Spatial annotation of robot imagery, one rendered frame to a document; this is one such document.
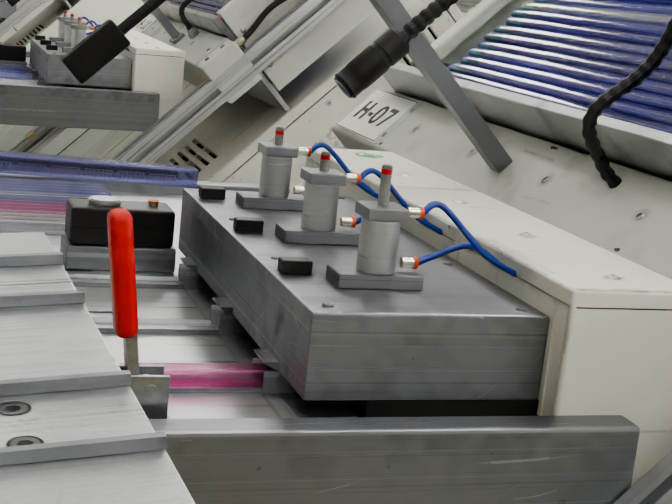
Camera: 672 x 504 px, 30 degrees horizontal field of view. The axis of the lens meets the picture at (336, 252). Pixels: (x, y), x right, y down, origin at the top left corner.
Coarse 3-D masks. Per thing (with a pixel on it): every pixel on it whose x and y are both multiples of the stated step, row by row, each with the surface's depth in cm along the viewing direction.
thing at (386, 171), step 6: (384, 168) 68; (390, 168) 68; (384, 174) 68; (390, 174) 69; (384, 180) 69; (390, 180) 69; (384, 186) 69; (384, 192) 69; (378, 198) 69; (384, 198) 69; (378, 204) 69; (384, 204) 69
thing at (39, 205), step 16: (0, 192) 110; (16, 192) 111; (32, 192) 112; (48, 192) 113; (64, 192) 114; (80, 192) 114; (96, 192) 115; (0, 208) 104; (16, 208) 104; (32, 208) 105; (48, 208) 106; (64, 208) 106; (0, 224) 100; (16, 224) 100; (32, 224) 100; (48, 224) 101; (64, 224) 101
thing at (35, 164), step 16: (0, 160) 72; (16, 160) 72; (32, 160) 72; (48, 160) 73; (64, 160) 73; (80, 160) 73; (96, 160) 74; (112, 160) 75; (48, 176) 73; (64, 176) 73; (80, 176) 73; (96, 176) 74; (112, 176) 74; (128, 176) 74; (144, 176) 75; (160, 176) 75; (176, 176) 75; (192, 176) 76
